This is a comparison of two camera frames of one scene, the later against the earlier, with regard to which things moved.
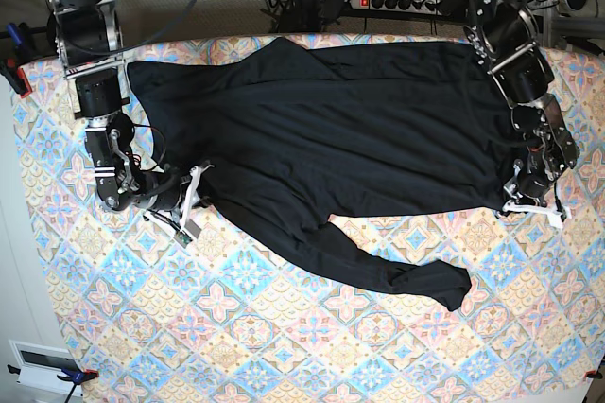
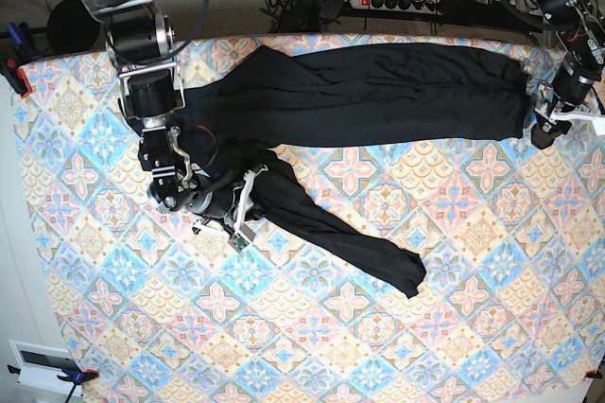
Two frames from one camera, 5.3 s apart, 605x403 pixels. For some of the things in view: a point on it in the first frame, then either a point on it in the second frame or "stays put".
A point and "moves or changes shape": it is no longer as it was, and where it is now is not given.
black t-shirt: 288,134 moves or changes shape
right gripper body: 531,184 -> 572,84
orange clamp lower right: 593,374 stays put
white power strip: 428,4 stays put
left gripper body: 160,191 -> 216,203
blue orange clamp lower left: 73,376 stays put
